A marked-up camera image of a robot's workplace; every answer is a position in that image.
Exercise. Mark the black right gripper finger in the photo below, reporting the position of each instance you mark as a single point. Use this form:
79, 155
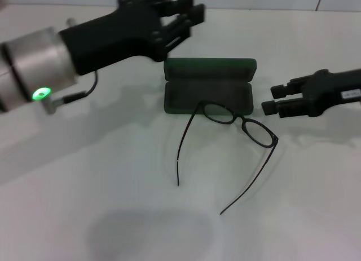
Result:
275, 108
282, 90

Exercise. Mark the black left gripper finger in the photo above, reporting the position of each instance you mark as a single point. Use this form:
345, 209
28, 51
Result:
184, 1
197, 13

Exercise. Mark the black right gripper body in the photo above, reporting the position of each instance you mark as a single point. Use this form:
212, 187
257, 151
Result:
332, 89

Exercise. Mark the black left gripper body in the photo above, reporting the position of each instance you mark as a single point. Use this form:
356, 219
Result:
112, 38

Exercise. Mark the black thin-framed glasses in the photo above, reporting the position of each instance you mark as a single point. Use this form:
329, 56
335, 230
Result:
218, 111

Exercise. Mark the green glasses case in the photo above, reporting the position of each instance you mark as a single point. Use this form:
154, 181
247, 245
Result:
208, 75

